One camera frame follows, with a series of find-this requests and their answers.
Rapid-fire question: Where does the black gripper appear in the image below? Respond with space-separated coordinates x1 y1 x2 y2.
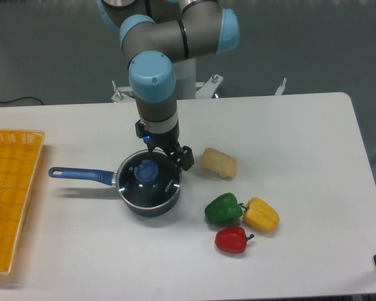
135 120 194 171

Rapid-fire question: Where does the glass lid blue knob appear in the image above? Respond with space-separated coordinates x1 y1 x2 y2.
115 149 182 210

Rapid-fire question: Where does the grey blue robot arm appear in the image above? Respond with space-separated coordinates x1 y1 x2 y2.
97 1 240 171

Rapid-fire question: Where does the beige bread loaf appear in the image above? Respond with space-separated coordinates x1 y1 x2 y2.
200 148 238 179

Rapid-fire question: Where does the green bell pepper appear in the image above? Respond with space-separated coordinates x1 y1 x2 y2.
204 193 243 224

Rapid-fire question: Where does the yellow bell pepper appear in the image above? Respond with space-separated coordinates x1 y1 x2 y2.
239 198 279 233

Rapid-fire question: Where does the red bell pepper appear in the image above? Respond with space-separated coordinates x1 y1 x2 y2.
214 226 254 254

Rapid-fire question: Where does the yellow woven basket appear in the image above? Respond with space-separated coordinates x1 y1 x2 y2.
0 129 45 275

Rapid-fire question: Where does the blue saucepan with handle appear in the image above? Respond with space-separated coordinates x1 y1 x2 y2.
48 149 182 218

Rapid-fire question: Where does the white bracket right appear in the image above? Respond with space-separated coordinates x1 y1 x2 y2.
274 77 287 96

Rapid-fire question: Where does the black cable on floor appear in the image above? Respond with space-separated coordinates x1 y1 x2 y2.
0 96 45 105

